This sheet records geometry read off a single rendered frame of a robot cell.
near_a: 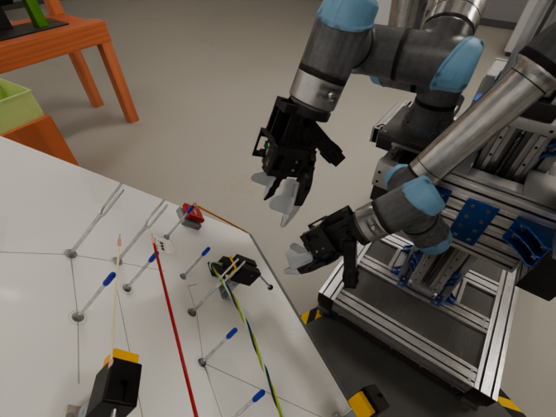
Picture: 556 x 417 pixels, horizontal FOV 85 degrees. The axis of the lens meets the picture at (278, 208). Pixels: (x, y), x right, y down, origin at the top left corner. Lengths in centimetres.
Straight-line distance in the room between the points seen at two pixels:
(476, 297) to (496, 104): 139
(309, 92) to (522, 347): 195
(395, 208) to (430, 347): 117
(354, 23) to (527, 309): 211
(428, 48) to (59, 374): 62
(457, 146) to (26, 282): 74
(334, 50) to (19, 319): 50
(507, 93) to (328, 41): 37
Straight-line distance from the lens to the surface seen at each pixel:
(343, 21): 46
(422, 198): 59
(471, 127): 71
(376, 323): 167
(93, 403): 38
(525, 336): 225
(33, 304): 48
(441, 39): 54
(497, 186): 113
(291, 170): 50
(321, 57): 46
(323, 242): 63
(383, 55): 54
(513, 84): 71
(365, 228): 61
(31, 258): 53
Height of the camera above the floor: 167
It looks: 45 degrees down
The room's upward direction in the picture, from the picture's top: straight up
